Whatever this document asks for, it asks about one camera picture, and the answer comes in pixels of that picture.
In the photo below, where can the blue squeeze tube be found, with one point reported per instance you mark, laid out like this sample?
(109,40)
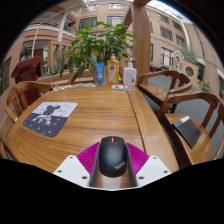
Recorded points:
(99,74)

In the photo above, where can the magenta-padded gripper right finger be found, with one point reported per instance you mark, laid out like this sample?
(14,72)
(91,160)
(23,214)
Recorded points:
(151,168)

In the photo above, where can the black computer mouse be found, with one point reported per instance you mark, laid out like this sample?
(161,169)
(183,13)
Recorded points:
(112,156)

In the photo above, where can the black notebook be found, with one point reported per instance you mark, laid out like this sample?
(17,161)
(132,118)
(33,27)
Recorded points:
(188,130)

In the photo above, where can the grey white printed mouse pad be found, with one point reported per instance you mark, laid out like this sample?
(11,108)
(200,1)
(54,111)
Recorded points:
(50,118)

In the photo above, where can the yellow flowering potted plant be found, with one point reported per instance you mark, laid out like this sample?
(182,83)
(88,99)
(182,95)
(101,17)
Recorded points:
(205,85)

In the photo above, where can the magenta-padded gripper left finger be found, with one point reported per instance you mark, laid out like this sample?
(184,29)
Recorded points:
(71,168)

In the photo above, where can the dark red wooden lectern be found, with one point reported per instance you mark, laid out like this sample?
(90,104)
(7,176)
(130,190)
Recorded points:
(28,68)

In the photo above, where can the white pump bottle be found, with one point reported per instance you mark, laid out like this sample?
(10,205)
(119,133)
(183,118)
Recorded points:
(130,76)

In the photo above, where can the yellow dish soap bottle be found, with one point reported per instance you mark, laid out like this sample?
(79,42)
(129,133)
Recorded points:
(113,71)

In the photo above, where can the large green potted plant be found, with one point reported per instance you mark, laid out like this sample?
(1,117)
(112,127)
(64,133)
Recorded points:
(96,43)

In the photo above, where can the spiky green plant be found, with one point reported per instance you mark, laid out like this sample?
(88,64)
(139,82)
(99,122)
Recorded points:
(54,69)

